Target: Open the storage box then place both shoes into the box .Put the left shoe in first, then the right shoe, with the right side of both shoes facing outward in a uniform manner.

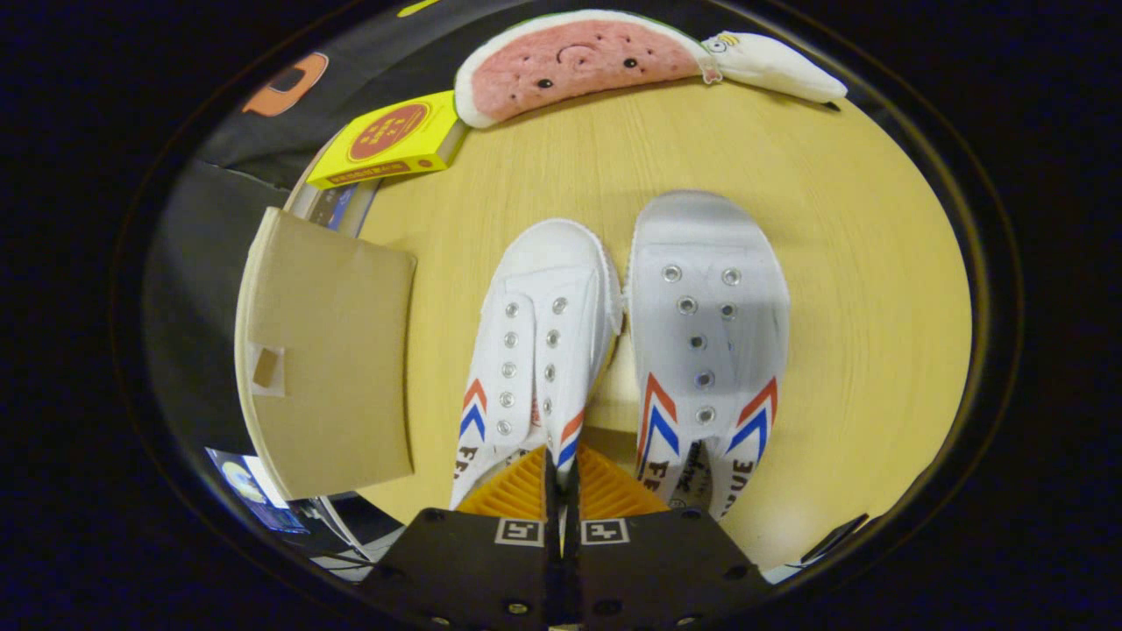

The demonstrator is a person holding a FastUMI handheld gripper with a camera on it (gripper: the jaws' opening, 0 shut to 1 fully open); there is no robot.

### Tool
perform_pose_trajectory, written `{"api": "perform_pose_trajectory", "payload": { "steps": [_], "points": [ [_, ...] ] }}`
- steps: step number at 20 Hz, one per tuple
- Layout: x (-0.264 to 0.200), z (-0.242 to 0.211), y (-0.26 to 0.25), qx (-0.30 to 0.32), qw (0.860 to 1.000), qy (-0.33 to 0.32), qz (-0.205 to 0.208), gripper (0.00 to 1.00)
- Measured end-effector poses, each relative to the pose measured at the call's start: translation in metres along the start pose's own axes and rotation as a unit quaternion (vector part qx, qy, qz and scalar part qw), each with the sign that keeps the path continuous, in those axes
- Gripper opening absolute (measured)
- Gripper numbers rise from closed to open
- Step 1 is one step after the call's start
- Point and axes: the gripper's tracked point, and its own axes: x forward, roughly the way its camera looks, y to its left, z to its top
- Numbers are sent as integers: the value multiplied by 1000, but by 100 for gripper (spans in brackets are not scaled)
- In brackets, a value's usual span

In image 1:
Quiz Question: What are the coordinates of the black flat object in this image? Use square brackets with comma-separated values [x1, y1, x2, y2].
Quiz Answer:
[802, 513, 869, 564]

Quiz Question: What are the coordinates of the watermelon slice plush toy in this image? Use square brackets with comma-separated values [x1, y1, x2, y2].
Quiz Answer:
[453, 9, 724, 131]

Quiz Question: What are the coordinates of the white canvas shoe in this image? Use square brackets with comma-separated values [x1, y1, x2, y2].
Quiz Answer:
[450, 219, 625, 511]
[627, 190, 792, 522]

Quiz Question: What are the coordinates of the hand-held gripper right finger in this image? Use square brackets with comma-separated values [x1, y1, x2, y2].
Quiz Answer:
[565, 443, 774, 631]

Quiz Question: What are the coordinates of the yellow book with red circle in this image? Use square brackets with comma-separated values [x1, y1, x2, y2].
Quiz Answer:
[307, 90, 465, 190]

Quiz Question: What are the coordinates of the blue book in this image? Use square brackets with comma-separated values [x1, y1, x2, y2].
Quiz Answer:
[309, 184, 360, 233]

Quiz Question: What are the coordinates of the white plush toy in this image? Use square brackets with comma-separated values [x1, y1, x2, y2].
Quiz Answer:
[701, 31, 849, 110]

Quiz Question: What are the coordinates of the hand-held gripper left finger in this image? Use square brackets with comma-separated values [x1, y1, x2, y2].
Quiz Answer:
[361, 445, 562, 631]

